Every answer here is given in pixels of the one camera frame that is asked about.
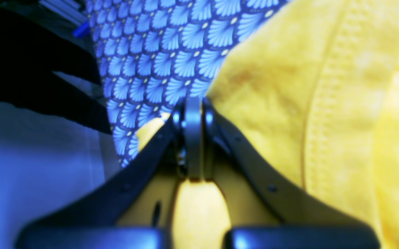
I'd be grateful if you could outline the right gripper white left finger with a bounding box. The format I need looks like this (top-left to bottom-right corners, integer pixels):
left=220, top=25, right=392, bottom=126
left=14, top=104, right=185, bottom=249

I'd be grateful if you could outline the blue fan-pattern table cloth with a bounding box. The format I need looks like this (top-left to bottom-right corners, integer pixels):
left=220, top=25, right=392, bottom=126
left=85, top=0, right=288, bottom=167

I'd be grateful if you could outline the yellow T-shirt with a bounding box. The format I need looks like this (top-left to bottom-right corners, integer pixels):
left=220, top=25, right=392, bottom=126
left=117, top=0, right=399, bottom=249

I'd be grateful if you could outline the right gripper black-tipped right finger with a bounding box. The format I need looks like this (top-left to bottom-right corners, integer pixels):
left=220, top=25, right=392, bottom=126
left=184, top=97, right=381, bottom=249

